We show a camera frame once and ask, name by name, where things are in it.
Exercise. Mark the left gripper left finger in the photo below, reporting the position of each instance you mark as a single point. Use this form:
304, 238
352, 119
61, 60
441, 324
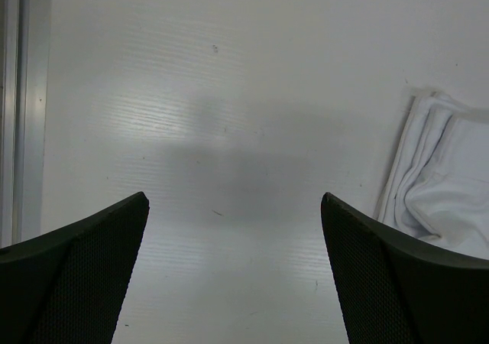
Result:
68, 285

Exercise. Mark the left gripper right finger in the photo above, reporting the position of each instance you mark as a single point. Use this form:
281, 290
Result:
393, 288

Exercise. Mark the aluminium table edge rail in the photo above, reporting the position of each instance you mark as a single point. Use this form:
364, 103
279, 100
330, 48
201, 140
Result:
25, 44

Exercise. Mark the white skirt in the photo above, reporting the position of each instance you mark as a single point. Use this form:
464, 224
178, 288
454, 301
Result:
437, 189

